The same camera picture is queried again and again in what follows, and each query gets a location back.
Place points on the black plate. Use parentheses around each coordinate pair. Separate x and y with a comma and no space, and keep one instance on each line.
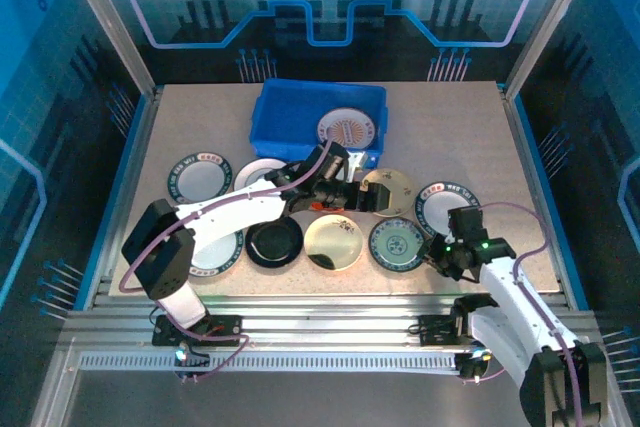
(274,244)

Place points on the aluminium frame rail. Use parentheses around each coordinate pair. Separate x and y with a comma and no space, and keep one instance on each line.
(325,319)

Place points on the beige plate with floral print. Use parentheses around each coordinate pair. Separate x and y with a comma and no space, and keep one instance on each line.
(400,187)

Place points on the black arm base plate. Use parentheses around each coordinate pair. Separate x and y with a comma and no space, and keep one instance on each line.
(225,329)
(435,331)

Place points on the blue and white patterned plate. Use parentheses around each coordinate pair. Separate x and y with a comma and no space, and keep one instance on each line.
(396,244)

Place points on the white plate orange sunburst print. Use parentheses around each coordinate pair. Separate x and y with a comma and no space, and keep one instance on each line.
(345,129)

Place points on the blue table edge strip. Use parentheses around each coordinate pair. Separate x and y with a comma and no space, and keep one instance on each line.
(123,172)
(540,172)

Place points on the black controller module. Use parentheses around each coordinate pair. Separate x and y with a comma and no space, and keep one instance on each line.
(470,367)
(192,359)

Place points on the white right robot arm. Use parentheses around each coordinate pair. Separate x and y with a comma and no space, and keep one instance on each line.
(505,287)

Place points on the green rimmed white plate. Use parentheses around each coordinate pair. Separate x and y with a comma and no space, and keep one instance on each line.
(220,254)
(435,209)
(200,179)

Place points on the blue plastic bin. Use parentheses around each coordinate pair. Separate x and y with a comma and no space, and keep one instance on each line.
(285,112)

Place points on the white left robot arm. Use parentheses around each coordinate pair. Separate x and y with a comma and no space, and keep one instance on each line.
(235,212)

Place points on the cream plate with floral print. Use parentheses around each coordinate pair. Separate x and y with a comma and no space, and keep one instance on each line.
(332,239)

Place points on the aluminium frame post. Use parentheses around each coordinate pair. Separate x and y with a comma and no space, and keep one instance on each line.
(109,22)
(548,22)

